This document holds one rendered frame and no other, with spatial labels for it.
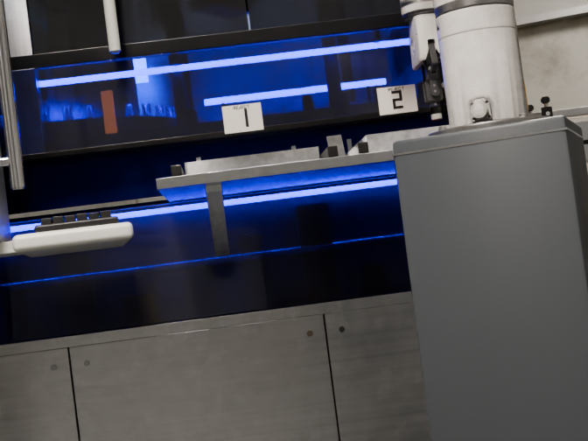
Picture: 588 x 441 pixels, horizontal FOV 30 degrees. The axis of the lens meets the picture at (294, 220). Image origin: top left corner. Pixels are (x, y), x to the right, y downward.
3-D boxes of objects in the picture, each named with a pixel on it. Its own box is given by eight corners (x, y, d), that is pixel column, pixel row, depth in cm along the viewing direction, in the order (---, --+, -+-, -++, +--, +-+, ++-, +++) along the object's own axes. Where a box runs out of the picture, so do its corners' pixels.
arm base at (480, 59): (545, 118, 155) (528, -11, 156) (415, 139, 162) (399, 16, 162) (560, 127, 173) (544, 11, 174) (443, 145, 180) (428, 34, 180)
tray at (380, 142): (349, 169, 235) (346, 152, 236) (468, 154, 237) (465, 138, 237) (368, 153, 201) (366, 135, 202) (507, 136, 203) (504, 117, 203)
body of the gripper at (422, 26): (400, 19, 228) (407, 73, 227) (408, 8, 217) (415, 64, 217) (435, 15, 228) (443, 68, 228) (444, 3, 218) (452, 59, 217)
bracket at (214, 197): (215, 256, 236) (208, 196, 237) (229, 255, 236) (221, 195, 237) (213, 255, 202) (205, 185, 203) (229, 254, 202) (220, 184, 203)
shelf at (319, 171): (171, 203, 244) (170, 194, 244) (479, 165, 248) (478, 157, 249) (157, 189, 196) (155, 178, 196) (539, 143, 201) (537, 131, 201)
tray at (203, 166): (192, 192, 244) (190, 176, 244) (307, 178, 246) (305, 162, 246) (186, 180, 210) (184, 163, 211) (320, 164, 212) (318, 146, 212)
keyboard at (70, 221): (44, 241, 224) (43, 228, 224) (113, 233, 226) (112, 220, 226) (35, 233, 184) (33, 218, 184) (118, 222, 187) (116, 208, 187)
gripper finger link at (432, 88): (423, 68, 221) (427, 101, 221) (425, 66, 218) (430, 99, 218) (438, 66, 221) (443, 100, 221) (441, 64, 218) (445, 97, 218)
